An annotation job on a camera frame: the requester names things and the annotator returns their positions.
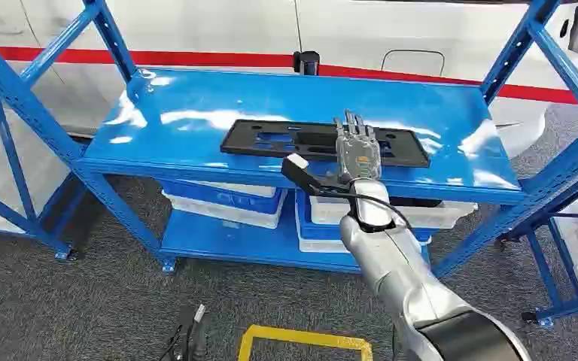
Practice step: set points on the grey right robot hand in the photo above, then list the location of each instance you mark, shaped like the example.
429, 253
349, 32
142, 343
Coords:
359, 154

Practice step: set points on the yellow tape square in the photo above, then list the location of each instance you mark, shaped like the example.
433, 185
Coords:
294, 335

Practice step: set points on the black metal plate with slots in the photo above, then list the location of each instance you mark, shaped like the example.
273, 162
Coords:
241, 135

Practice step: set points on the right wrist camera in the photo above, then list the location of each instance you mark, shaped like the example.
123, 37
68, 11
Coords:
299, 172

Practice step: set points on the blue steel shelf rack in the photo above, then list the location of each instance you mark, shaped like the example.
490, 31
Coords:
269, 99
12, 154
541, 259

